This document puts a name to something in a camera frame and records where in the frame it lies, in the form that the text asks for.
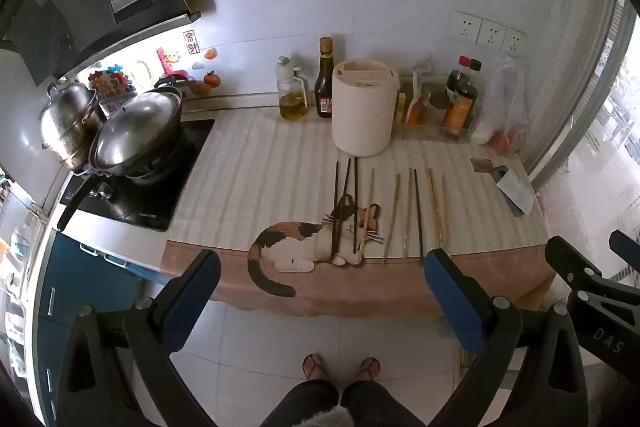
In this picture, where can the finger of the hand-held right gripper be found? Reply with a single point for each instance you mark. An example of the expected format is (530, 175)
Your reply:
(567, 259)
(627, 244)

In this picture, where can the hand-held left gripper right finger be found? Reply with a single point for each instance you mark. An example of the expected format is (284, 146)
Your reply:
(455, 302)

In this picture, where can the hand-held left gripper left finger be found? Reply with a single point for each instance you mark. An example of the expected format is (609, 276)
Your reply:
(192, 302)

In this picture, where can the dark chopstick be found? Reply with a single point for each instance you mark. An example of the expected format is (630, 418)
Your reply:
(418, 217)
(334, 217)
(356, 197)
(345, 187)

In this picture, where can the wooden chopstick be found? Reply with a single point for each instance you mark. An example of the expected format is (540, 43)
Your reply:
(369, 197)
(434, 207)

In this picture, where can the cream cylindrical utensil holder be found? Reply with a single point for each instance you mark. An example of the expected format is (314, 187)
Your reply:
(362, 117)

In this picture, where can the kitchen cleaver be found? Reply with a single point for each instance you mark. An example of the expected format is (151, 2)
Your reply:
(517, 192)

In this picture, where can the black glass cooktop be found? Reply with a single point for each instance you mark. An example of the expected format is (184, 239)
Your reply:
(150, 212)

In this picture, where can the person's right foot in sandal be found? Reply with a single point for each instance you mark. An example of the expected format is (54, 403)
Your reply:
(367, 368)

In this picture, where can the person's foot in sandal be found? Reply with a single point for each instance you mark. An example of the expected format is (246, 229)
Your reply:
(367, 368)
(314, 366)

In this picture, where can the blue kitchen cabinet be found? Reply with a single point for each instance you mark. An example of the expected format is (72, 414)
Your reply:
(75, 277)

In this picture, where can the small dark square pad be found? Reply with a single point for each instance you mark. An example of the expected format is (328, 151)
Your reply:
(481, 165)

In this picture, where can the window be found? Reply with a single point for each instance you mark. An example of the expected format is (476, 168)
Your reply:
(620, 117)

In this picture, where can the person's right leg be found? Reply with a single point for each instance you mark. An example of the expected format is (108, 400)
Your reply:
(375, 407)

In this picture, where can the person's leg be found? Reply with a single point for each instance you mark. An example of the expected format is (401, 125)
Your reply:
(375, 407)
(300, 402)

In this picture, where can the person's left foot in sandal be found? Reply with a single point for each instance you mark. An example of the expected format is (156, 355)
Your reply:
(314, 366)

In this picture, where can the person's left leg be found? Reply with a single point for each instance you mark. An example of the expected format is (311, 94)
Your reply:
(300, 402)

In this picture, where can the cat print table cloth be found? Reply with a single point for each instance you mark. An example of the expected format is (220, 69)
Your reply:
(280, 167)

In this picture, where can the white fluffy garment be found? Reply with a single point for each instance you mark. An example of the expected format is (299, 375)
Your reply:
(332, 418)

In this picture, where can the large clear plastic bag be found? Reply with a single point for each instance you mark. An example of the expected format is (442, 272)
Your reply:
(505, 102)

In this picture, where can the orange label jar black lid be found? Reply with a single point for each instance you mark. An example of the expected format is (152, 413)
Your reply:
(462, 109)

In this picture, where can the steel wok lid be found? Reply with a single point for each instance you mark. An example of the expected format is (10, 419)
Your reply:
(135, 122)

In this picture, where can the glass jar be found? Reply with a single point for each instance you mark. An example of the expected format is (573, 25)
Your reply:
(437, 104)

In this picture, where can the orange seasoning packet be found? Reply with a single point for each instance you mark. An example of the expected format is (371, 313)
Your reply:
(415, 107)

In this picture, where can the yellow seasoning box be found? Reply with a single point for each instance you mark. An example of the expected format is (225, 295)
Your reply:
(401, 103)

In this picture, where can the red cap sauce bottle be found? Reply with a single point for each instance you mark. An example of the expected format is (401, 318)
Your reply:
(454, 82)

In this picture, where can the dark cap sauce bottle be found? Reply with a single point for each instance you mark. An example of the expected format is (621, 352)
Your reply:
(475, 66)

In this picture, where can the clear oil bottle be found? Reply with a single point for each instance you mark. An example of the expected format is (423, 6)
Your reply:
(292, 104)

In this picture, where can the steel steamer pot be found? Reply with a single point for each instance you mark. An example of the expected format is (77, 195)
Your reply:
(65, 117)

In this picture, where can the black range hood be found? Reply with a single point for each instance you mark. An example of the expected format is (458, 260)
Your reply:
(75, 7)

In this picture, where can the red fruit wall decal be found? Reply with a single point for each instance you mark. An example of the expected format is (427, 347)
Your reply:
(211, 79)

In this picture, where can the white wall outlet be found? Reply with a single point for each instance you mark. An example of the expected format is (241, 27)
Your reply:
(492, 33)
(467, 27)
(515, 41)

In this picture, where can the colourful flower wall decal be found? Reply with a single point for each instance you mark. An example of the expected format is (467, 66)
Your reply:
(112, 82)

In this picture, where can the pink wall decal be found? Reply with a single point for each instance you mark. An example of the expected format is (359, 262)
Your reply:
(167, 62)

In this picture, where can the orange fruit wall decal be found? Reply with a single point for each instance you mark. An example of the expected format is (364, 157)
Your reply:
(211, 53)

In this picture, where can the red character wall decal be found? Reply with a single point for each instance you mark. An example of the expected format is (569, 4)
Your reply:
(190, 41)

